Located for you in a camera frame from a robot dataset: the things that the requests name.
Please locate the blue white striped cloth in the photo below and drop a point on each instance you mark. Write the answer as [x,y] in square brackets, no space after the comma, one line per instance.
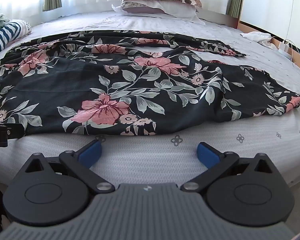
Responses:
[5,33]

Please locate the bed with grey patterned sheet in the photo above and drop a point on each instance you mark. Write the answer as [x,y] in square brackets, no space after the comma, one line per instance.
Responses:
[152,155]

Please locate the white power strip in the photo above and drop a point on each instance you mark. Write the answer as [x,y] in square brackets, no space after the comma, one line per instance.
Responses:
[282,52]

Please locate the white crumpled cloth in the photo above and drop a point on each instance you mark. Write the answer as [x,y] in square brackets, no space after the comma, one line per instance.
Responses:
[257,36]

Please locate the white charger adapter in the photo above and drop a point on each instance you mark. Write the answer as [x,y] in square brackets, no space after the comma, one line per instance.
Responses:
[283,45]

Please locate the black floral pants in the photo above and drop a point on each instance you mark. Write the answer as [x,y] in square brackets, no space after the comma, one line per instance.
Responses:
[72,85]

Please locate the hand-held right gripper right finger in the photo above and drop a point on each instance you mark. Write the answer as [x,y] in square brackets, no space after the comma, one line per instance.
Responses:
[207,155]

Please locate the white pillow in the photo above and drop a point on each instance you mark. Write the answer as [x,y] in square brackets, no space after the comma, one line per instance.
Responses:
[165,11]

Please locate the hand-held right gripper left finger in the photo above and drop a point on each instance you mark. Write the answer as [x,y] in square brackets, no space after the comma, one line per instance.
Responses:
[91,152]

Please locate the white wardrobe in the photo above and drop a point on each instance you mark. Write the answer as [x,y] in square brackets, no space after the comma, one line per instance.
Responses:
[270,2]

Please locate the wooden headboard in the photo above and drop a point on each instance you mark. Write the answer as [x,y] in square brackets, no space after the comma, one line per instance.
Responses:
[250,28]

